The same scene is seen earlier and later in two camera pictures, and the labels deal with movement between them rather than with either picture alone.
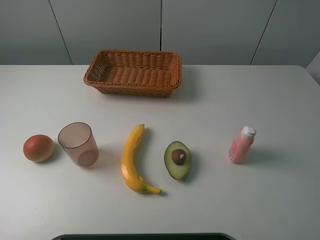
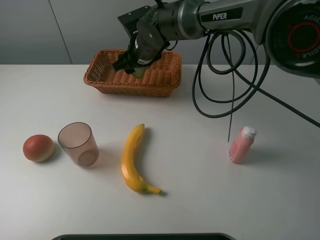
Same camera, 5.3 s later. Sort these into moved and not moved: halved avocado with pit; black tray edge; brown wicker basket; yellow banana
Moved: halved avocado with pit
Not moved: brown wicker basket; yellow banana; black tray edge
